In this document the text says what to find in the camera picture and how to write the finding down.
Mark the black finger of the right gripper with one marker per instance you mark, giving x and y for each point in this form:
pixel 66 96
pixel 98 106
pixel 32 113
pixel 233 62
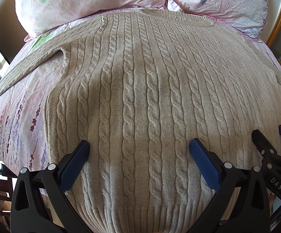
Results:
pixel 271 162

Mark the pink floral right pillow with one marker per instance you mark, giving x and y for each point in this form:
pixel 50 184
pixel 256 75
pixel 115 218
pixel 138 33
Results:
pixel 247 16

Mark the pink floral bed sheet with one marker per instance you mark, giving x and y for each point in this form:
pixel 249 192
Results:
pixel 16 116

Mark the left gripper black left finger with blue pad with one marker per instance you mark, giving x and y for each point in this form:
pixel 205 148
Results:
pixel 39 203

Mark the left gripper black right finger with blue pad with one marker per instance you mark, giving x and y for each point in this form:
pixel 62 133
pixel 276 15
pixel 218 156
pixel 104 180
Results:
pixel 240 202

